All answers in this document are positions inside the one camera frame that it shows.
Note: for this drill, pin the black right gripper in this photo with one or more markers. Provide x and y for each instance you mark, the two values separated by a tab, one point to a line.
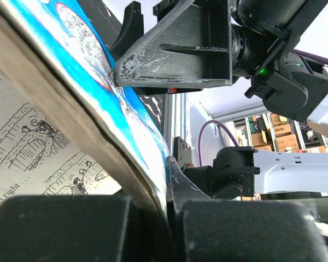
257	40

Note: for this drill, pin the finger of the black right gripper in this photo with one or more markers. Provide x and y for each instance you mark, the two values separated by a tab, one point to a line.
180	54
131	30

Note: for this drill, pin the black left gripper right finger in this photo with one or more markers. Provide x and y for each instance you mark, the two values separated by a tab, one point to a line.
217	230

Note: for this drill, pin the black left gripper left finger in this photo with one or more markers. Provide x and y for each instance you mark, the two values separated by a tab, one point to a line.
76	228

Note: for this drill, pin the light blue coin book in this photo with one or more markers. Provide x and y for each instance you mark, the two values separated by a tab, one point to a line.
65	128

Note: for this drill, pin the stacked cardboard boxes background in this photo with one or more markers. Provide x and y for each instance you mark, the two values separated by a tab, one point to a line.
272	132

